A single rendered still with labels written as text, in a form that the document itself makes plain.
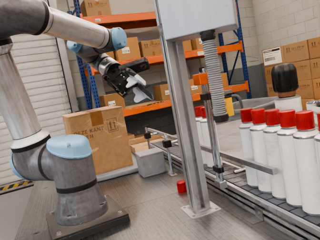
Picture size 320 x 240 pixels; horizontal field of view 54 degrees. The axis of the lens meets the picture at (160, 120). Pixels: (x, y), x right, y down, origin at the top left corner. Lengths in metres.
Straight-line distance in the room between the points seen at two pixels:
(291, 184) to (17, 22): 0.74
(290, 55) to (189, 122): 3.81
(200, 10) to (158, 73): 5.05
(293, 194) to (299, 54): 3.83
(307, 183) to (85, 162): 0.56
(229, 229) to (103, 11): 4.28
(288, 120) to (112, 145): 0.88
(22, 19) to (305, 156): 0.71
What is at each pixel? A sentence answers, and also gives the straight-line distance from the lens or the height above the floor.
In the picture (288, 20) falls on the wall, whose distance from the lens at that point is 6.62.
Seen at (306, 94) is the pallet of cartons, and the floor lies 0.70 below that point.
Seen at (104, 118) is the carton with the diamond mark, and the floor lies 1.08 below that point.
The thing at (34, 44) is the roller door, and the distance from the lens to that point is 5.20.
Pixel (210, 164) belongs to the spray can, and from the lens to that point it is 1.07.
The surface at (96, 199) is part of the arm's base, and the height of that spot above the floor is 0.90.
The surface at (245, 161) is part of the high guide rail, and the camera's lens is 0.82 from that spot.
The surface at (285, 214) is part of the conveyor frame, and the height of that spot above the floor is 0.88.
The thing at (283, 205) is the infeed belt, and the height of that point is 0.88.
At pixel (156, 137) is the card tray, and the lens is 2.06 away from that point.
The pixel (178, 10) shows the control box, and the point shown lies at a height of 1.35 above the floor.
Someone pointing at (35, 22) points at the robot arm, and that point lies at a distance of 0.89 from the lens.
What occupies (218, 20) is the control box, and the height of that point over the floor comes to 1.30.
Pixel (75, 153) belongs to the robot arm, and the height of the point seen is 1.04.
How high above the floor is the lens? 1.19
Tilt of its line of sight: 7 degrees down
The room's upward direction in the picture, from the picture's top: 10 degrees counter-clockwise
